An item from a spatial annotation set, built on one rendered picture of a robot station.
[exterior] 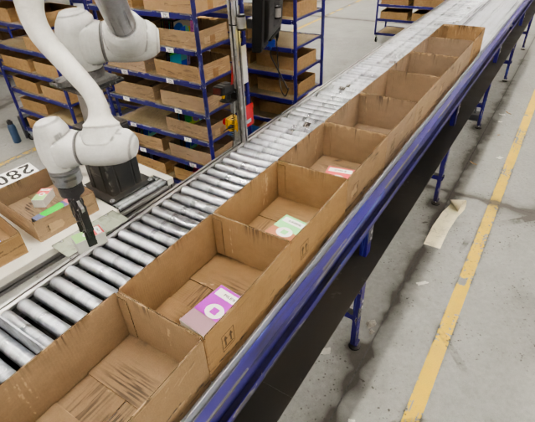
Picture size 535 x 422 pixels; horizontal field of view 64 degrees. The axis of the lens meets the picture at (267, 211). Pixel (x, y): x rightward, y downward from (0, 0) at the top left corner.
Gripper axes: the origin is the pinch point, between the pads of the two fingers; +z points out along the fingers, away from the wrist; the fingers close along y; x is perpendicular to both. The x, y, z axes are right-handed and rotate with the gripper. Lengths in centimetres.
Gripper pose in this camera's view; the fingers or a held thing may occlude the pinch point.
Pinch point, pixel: (87, 234)
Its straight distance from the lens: 159.5
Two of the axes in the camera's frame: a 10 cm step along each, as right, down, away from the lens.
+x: 7.7, -3.9, 5.0
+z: 0.4, 8.1, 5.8
